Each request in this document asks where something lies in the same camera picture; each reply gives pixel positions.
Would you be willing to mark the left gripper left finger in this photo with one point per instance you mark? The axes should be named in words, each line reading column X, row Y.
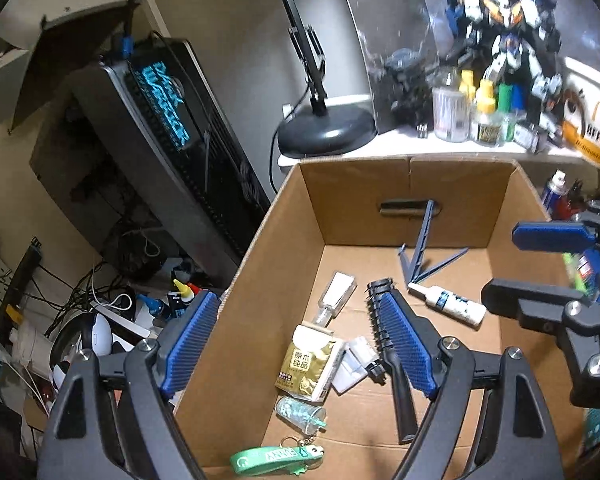
column 182, row 342

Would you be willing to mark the yellow cap cement bottle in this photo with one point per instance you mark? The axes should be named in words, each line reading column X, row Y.
column 486, row 122

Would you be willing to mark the brown cardboard box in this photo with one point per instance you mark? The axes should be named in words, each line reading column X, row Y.
column 367, row 333

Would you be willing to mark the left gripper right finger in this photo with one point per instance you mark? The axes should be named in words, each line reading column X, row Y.
column 416, row 342

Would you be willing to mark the gold tea packet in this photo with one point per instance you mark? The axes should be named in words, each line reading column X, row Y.
column 310, row 364

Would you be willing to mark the black desk lamp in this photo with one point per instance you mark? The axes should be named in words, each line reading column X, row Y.
column 319, row 129

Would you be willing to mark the green cutting mat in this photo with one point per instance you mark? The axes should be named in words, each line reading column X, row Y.
column 591, row 429

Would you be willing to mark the white game controller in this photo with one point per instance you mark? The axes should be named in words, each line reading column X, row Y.
column 85, row 331

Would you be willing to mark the corgi print paper bucket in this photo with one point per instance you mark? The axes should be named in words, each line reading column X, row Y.
column 581, row 120

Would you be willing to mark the blue white robot model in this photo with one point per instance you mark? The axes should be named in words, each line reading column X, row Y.
column 514, row 44

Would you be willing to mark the dark galaxy poster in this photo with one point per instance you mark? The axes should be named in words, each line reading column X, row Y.
column 385, row 26

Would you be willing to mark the white glue tube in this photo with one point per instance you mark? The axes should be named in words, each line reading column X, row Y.
column 463, row 310

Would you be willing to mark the small white black clip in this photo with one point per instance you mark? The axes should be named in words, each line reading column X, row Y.
column 359, row 361

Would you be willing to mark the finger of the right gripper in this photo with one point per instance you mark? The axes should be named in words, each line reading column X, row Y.
column 553, row 236

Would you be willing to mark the clear glass jar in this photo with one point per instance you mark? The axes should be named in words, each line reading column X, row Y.
column 450, row 112

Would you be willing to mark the blue plastic model stand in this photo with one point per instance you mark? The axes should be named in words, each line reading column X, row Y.
column 413, row 268

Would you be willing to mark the black hair brush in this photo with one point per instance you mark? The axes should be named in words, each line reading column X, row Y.
column 406, row 420

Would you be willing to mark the clear bottle with beads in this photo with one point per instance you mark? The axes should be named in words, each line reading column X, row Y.
column 308, row 419

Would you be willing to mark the black computer tower case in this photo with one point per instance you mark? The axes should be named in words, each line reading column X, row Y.
column 140, row 158

